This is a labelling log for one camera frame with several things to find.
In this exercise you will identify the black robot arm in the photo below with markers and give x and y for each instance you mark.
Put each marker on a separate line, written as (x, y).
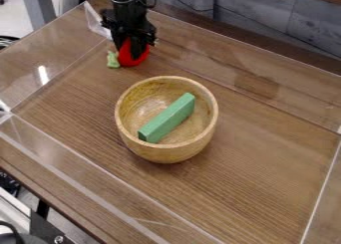
(131, 7)

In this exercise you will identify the grey post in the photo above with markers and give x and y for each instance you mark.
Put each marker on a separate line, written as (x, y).
(40, 12)

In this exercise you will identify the clear acrylic corner bracket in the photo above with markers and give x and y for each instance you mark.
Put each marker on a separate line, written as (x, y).
(94, 21)

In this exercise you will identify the green rectangular block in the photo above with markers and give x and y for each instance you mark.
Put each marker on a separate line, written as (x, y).
(167, 120)

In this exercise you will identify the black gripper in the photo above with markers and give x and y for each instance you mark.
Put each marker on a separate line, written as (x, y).
(127, 27)

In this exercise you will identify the wooden bowl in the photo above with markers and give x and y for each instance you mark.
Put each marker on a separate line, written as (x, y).
(143, 101)

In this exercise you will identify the red plush strawberry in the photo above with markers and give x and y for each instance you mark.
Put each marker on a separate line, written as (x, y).
(123, 58)

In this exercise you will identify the black metal bracket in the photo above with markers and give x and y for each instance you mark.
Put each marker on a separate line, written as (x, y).
(46, 231)

